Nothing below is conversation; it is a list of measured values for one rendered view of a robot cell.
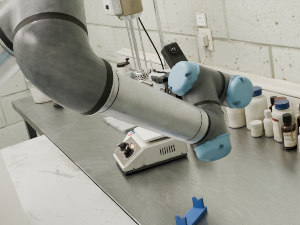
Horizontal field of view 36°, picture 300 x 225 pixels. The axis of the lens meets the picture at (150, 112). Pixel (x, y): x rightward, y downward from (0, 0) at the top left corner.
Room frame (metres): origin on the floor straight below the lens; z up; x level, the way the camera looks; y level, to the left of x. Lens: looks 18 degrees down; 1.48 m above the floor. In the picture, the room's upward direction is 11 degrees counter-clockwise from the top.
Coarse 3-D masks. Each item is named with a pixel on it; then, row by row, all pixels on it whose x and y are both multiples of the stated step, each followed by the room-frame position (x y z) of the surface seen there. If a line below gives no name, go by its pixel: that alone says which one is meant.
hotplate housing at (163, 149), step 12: (144, 144) 1.25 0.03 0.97; (156, 144) 1.24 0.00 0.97; (168, 144) 1.24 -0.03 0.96; (180, 144) 1.25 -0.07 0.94; (144, 156) 1.23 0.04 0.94; (156, 156) 1.23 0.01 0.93; (168, 156) 1.24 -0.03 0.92; (180, 156) 1.25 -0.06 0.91; (132, 168) 1.22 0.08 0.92; (144, 168) 1.23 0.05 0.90
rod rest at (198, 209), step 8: (192, 200) 0.95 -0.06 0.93; (200, 200) 0.94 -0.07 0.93; (192, 208) 0.95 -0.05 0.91; (200, 208) 0.94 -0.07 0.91; (176, 216) 0.89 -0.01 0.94; (184, 216) 0.88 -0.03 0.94; (192, 216) 0.92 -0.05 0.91; (200, 216) 0.92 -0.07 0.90; (176, 224) 0.89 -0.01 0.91; (184, 224) 0.88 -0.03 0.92; (192, 224) 0.89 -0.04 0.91
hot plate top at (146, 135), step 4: (136, 128) 1.34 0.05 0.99; (140, 128) 1.34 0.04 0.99; (136, 132) 1.31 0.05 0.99; (140, 132) 1.30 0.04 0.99; (144, 132) 1.30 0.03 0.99; (148, 132) 1.29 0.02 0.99; (152, 132) 1.28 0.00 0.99; (140, 136) 1.27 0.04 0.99; (144, 136) 1.26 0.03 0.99; (148, 136) 1.26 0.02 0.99; (152, 136) 1.25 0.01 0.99; (156, 136) 1.24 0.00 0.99; (160, 136) 1.24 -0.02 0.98; (164, 136) 1.25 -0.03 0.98; (144, 140) 1.24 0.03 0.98; (148, 140) 1.24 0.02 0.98; (152, 140) 1.24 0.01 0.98
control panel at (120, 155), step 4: (128, 140) 1.33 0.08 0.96; (132, 140) 1.31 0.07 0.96; (132, 144) 1.29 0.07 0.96; (136, 144) 1.27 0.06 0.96; (120, 148) 1.32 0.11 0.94; (132, 148) 1.27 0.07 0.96; (136, 148) 1.25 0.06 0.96; (140, 148) 1.23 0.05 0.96; (116, 152) 1.32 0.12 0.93; (120, 152) 1.30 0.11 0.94; (136, 152) 1.23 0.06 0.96; (120, 156) 1.28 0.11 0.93; (124, 156) 1.26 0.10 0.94; (132, 156) 1.23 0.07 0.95; (120, 160) 1.26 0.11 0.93; (124, 160) 1.24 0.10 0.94; (128, 160) 1.22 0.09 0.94; (124, 164) 1.22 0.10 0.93
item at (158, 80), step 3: (153, 75) 1.24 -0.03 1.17; (153, 78) 1.22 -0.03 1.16; (156, 78) 1.20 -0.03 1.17; (159, 78) 1.19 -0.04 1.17; (162, 78) 1.18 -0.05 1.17; (165, 78) 1.18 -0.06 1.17; (156, 81) 1.20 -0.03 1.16; (159, 81) 1.19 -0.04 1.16; (162, 81) 1.18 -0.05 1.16; (165, 81) 1.18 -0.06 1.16
